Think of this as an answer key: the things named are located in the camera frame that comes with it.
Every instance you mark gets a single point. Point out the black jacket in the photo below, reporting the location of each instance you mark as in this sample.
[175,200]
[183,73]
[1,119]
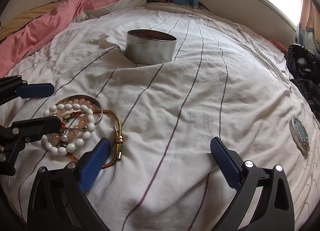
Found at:
[303,65]

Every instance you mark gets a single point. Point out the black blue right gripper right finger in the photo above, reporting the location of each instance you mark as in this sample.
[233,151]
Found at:
[274,210]

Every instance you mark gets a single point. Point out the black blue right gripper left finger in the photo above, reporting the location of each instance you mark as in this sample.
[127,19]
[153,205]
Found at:
[58,200]

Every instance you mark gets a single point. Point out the decorated round tin lid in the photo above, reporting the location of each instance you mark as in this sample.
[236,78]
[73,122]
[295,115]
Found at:
[299,135]

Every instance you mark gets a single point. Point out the peach tree print curtain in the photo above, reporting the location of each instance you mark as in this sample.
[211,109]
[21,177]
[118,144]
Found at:
[307,32]

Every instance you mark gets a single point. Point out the pink blanket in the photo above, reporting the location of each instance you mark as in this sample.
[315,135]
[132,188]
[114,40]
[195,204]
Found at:
[15,49]

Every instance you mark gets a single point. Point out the round silver metal tin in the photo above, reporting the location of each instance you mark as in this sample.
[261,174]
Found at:
[149,47]

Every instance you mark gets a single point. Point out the white striped bed sheet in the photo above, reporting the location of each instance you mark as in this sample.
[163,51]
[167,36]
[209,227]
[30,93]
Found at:
[224,80]

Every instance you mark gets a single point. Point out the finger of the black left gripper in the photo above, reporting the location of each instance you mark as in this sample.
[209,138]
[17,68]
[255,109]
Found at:
[13,87]
[14,138]

